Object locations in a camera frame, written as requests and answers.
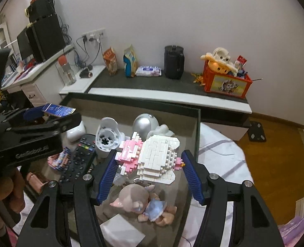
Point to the wet wipes pack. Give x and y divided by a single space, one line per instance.
148 71

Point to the pink pastel block figure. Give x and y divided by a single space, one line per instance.
60 159

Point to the small black round device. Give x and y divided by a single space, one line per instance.
86 73

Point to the orange storage crate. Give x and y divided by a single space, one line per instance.
226 85

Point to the black cylindrical speaker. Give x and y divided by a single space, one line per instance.
173 63

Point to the red and white small pack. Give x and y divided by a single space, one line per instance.
240 62

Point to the blue and white snack bag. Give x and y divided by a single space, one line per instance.
130 63

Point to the blue foil packet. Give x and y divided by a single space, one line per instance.
57 110

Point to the orange snack bag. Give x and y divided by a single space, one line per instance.
111 61

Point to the white and pink block figure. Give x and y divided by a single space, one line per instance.
157 154

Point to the pink wallet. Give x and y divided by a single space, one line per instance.
37 181

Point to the white rounded case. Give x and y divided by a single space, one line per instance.
76 131

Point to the white desk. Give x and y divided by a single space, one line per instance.
36 82

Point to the silver dome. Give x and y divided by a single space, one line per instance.
144 124

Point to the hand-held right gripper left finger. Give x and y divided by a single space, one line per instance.
106 178

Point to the black remote control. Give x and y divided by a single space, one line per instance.
78 159

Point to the small black box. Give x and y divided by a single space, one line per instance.
41 9

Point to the white glass-door cabinet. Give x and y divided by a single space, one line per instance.
1 36

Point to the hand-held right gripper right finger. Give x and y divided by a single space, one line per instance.
192 178

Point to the dark-topped low cabinet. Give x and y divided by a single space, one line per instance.
167 87

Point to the small yellow toy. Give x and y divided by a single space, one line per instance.
198 79

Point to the white and yellow plush toy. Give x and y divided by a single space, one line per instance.
220 60

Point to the white paper card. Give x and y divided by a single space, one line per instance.
122 229

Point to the large black box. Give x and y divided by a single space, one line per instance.
46 40

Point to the white plastic cup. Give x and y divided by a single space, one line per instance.
106 139

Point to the pig doll in blue dress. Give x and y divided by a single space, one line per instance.
133 198

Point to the dark shallow tray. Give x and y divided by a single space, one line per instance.
182 133

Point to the white wall power strip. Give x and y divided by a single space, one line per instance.
94 34

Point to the pink printed cloth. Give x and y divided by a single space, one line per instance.
295 232

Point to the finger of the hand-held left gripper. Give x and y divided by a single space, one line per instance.
34 113
64 122

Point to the black floor plate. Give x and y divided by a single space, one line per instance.
257 131

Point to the clear bottle with orange cap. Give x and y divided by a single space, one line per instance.
67 73

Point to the white ruffled ornament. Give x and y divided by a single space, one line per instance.
164 130

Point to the black computer monitor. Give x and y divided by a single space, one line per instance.
25 45

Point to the person's left hand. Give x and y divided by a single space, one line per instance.
5 193

